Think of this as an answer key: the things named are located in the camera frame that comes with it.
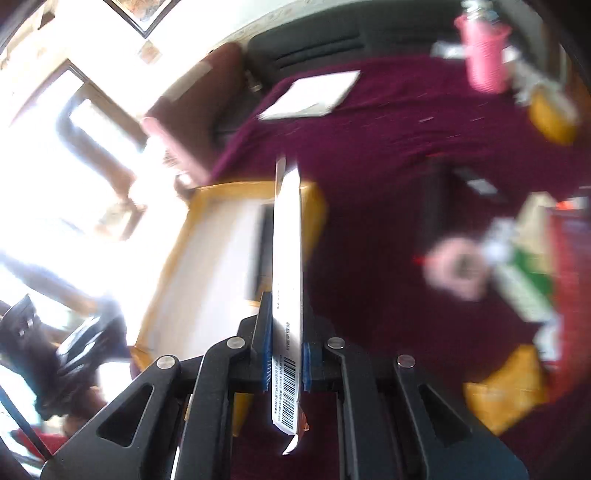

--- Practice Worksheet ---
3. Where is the bottle with pink sleeve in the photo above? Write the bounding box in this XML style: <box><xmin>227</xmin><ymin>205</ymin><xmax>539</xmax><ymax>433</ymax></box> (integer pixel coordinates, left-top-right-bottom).
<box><xmin>455</xmin><ymin>0</ymin><xmax>513</xmax><ymax>95</ymax></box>

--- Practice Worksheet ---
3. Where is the green and white medicine box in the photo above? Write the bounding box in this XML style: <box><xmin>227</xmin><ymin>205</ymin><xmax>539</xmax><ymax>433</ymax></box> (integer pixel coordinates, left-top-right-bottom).
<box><xmin>492</xmin><ymin>191</ymin><xmax>561</xmax><ymax>324</ymax></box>

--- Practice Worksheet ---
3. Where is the yellow packet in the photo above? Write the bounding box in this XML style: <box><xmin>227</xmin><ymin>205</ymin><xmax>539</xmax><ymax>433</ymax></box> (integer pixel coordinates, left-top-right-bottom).
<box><xmin>464</xmin><ymin>344</ymin><xmax>550</xmax><ymax>437</ymax></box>

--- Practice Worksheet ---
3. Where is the yellow cardboard box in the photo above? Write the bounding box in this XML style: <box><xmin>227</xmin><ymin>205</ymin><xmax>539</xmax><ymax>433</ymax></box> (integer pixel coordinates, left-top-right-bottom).
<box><xmin>131</xmin><ymin>181</ymin><xmax>326</xmax><ymax>437</ymax></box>

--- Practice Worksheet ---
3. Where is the wooden window frame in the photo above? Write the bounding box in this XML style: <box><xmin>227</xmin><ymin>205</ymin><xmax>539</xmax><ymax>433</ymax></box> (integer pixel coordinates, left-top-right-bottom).
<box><xmin>0</xmin><ymin>60</ymin><xmax>155</xmax><ymax>324</ymax></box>

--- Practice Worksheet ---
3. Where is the white paper sheet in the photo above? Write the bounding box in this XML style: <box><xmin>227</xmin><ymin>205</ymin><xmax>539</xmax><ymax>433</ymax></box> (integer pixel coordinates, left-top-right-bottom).
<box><xmin>256</xmin><ymin>70</ymin><xmax>362</xmax><ymax>121</ymax></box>

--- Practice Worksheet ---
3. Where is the red snack packet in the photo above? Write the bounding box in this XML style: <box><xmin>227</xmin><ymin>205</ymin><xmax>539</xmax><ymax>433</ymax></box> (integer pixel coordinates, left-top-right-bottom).
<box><xmin>547</xmin><ymin>198</ymin><xmax>591</xmax><ymax>365</ymax></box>

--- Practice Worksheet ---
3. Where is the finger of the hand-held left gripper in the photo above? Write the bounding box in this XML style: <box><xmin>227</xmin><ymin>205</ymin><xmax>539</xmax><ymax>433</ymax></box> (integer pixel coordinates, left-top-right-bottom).
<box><xmin>54</xmin><ymin>313</ymin><xmax>128</xmax><ymax>372</ymax></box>

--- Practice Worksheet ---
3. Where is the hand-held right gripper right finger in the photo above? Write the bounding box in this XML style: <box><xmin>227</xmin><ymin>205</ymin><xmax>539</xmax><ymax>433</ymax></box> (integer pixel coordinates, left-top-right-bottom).
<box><xmin>301</xmin><ymin>318</ymin><xmax>530</xmax><ymax>480</ymax></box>

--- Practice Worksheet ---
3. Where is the brown pillow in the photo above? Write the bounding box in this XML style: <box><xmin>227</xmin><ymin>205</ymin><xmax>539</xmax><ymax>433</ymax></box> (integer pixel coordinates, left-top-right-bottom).
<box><xmin>141</xmin><ymin>44</ymin><xmax>250</xmax><ymax>185</ymax></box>

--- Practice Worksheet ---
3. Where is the white barcode box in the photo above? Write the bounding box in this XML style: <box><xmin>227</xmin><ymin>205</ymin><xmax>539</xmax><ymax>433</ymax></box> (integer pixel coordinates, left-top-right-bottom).
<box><xmin>268</xmin><ymin>158</ymin><xmax>311</xmax><ymax>457</ymax></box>

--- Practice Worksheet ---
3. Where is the crumpled white tissue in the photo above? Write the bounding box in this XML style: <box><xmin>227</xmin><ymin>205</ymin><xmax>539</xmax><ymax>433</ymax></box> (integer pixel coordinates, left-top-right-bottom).
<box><xmin>505</xmin><ymin>46</ymin><xmax>561</xmax><ymax>107</ymax></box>

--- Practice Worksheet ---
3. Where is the thin black cable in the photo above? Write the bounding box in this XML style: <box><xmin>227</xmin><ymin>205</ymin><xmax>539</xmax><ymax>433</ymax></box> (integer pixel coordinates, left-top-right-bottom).
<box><xmin>0</xmin><ymin>383</ymin><xmax>49</xmax><ymax>462</ymax></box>

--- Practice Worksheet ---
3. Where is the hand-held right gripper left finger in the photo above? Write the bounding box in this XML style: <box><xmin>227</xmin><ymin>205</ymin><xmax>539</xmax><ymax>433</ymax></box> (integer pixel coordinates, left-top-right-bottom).
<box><xmin>41</xmin><ymin>293</ymin><xmax>274</xmax><ymax>480</ymax></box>

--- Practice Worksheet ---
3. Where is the coiled pink cable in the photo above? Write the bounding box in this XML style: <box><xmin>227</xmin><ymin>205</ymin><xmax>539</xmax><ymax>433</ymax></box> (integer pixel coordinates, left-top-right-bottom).
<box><xmin>422</xmin><ymin>235</ymin><xmax>490</xmax><ymax>302</ymax></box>

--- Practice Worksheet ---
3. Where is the yellow tape roll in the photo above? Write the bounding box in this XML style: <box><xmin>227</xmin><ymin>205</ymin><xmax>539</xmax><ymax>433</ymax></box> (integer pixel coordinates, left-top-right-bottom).
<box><xmin>526</xmin><ymin>85</ymin><xmax>581</xmax><ymax>147</ymax></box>

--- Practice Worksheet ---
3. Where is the black sofa backrest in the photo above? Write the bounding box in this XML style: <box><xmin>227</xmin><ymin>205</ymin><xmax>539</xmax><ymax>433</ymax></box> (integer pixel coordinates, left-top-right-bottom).
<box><xmin>247</xmin><ymin>18</ymin><xmax>467</xmax><ymax>89</ymax></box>

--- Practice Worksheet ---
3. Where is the framed wall painting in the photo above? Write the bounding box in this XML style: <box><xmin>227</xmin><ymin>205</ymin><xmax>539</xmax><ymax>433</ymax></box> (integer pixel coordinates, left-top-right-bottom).
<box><xmin>104</xmin><ymin>0</ymin><xmax>185</xmax><ymax>38</ymax></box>

